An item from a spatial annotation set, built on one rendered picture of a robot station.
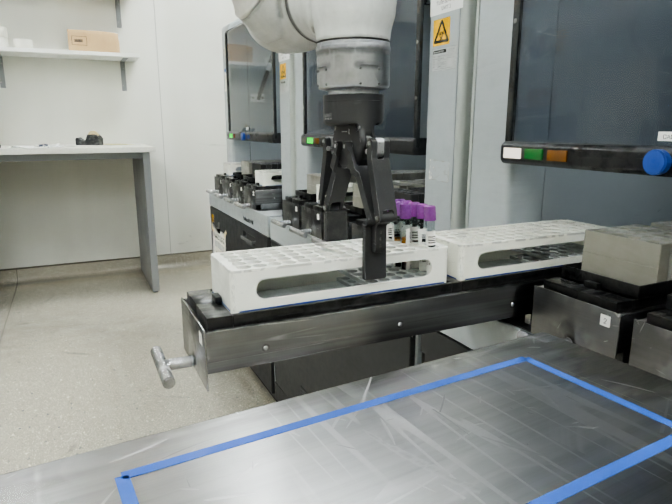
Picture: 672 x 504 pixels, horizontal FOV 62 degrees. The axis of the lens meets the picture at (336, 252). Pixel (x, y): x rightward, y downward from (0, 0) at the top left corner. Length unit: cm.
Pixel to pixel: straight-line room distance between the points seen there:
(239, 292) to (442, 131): 61
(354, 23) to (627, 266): 46
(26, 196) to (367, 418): 385
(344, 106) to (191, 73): 358
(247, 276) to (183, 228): 364
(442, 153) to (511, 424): 76
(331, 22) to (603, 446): 51
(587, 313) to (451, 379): 32
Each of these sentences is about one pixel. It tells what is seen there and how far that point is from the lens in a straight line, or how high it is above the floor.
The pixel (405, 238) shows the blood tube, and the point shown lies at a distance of 76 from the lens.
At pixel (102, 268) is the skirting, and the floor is 4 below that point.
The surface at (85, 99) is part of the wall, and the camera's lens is 414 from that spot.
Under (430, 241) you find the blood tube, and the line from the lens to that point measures 74.
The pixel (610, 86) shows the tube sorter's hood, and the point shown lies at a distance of 83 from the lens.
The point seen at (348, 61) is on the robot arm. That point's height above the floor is 109.
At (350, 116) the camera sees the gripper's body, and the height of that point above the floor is 103.
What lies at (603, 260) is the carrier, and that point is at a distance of 83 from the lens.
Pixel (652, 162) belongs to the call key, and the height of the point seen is 98.
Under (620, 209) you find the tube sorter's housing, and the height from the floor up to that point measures 87.
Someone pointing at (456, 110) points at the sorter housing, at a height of 105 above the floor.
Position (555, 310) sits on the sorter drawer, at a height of 78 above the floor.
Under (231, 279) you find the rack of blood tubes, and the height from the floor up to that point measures 86.
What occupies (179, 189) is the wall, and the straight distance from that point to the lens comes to 422.
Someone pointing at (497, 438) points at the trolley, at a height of 82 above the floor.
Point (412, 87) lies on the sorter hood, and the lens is 118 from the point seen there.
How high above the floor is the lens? 102
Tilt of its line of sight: 13 degrees down
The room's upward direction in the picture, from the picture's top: straight up
